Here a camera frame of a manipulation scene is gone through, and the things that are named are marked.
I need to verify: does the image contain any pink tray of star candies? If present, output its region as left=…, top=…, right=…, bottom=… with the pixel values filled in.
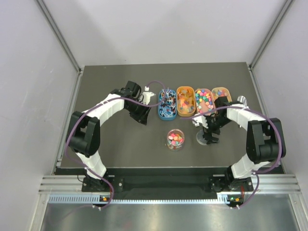
left=194, top=89, right=215, bottom=114

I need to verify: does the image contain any orange tray of candies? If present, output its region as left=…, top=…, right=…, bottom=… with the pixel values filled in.
left=176, top=86, right=196, bottom=117

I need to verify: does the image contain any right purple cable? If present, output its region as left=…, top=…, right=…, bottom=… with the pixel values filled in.
left=191, top=107, right=283, bottom=209

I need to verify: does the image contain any clear plastic jar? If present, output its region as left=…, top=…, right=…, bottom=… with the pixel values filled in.
left=166, top=129, right=185, bottom=151

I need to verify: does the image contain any clear jar lid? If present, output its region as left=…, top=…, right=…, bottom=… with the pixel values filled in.
left=196, top=130, right=207, bottom=145

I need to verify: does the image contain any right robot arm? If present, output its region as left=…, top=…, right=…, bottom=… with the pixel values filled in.
left=200, top=97, right=286, bottom=191

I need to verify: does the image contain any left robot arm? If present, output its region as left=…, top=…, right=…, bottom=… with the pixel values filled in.
left=64, top=81, right=155, bottom=191

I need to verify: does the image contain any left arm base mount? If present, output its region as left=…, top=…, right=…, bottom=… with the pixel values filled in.
left=77, top=175, right=113, bottom=193

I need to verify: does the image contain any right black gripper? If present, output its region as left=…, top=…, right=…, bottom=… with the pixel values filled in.
left=202, top=115, right=232, bottom=144

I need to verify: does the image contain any slotted cable duct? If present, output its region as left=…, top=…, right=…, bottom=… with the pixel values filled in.
left=48, top=194, right=241, bottom=205

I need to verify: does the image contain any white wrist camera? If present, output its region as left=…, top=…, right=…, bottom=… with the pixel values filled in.
left=141, top=86, right=156, bottom=105
left=192, top=113, right=208, bottom=128

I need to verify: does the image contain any blue tray of lollipops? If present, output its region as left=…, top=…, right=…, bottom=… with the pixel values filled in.
left=158, top=89, right=177, bottom=121

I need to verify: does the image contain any beige tray of gummies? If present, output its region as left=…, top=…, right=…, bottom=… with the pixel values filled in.
left=212, top=87, right=232, bottom=102

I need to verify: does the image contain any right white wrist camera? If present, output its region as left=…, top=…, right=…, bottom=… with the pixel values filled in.
left=192, top=113, right=208, bottom=128

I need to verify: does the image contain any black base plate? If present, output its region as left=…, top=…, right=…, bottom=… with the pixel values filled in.
left=81, top=175, right=231, bottom=200

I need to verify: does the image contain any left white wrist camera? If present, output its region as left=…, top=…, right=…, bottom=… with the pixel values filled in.
left=141, top=86, right=156, bottom=105

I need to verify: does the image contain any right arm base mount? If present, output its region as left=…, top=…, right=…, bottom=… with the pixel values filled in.
left=209, top=167, right=254, bottom=193

